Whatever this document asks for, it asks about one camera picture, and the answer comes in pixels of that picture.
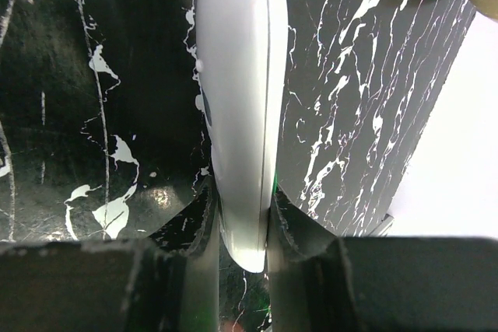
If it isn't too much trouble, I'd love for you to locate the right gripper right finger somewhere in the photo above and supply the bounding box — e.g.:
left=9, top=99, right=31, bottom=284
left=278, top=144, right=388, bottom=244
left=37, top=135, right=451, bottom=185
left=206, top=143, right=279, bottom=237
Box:
left=267, top=191, right=497, bottom=331

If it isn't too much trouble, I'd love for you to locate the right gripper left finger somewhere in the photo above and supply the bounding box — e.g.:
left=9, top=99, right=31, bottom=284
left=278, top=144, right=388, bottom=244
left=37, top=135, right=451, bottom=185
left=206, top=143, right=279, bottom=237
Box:
left=1, top=180, right=219, bottom=331

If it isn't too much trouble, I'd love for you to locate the white remote control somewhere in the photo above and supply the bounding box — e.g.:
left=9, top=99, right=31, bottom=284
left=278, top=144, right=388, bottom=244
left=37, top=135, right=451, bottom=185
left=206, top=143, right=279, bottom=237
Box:
left=195, top=0, right=289, bottom=273

